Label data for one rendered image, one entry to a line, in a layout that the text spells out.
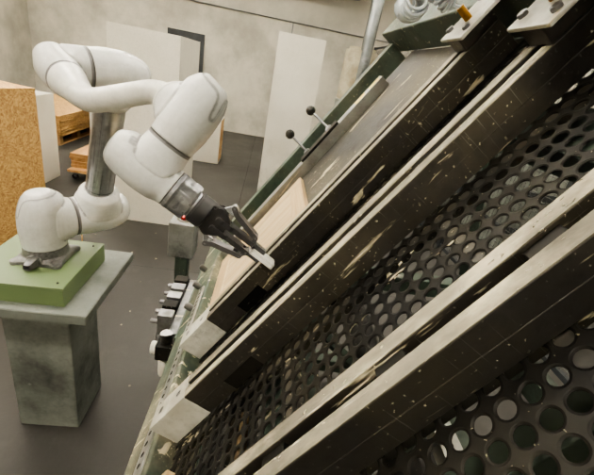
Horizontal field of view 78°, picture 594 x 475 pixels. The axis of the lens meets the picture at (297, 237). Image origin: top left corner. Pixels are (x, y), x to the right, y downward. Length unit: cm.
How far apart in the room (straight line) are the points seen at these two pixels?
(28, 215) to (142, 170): 86
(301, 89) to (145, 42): 211
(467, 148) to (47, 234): 143
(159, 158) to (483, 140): 60
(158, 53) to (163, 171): 290
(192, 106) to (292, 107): 430
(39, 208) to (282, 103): 388
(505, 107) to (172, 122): 59
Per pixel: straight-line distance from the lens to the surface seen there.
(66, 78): 119
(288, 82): 506
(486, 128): 64
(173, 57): 366
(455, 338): 37
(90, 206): 164
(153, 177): 83
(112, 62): 133
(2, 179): 309
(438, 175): 63
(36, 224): 163
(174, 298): 158
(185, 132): 81
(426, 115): 88
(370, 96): 146
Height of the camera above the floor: 167
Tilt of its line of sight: 24 degrees down
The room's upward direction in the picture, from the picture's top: 11 degrees clockwise
